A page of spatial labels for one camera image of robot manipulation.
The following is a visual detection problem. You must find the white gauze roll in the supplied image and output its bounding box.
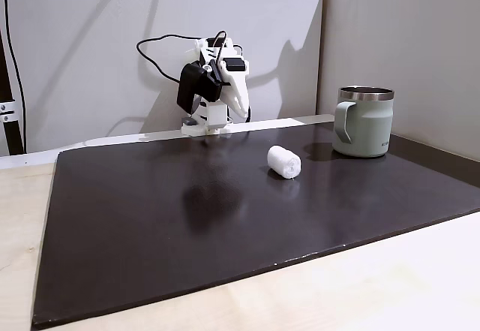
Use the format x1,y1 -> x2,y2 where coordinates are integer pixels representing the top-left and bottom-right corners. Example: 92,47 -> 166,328
266,144 -> 302,180

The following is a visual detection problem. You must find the black table mat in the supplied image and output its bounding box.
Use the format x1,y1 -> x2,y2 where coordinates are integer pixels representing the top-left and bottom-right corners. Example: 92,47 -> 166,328
31,122 -> 480,329

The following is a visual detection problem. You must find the sage green steel mug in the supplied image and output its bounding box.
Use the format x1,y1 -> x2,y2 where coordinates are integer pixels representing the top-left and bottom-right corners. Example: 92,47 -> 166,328
331,86 -> 396,159

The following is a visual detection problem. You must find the black oval camera box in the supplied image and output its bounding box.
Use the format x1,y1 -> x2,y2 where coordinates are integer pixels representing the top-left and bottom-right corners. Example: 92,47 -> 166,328
176,62 -> 223,115

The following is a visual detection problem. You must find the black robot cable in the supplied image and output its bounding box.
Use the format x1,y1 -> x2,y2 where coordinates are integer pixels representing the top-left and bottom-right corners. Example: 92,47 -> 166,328
136,29 -> 230,84

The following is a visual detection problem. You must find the thin black hanging cable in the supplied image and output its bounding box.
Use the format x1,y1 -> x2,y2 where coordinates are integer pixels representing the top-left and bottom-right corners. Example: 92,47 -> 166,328
0,0 -> 28,155

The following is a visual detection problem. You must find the dark stand post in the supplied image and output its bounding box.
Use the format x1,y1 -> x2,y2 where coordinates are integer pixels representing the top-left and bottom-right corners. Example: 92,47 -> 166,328
0,30 -> 26,156

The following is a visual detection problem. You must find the white stand bracket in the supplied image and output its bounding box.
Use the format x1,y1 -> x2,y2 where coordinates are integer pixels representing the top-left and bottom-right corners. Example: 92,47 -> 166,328
0,101 -> 18,122

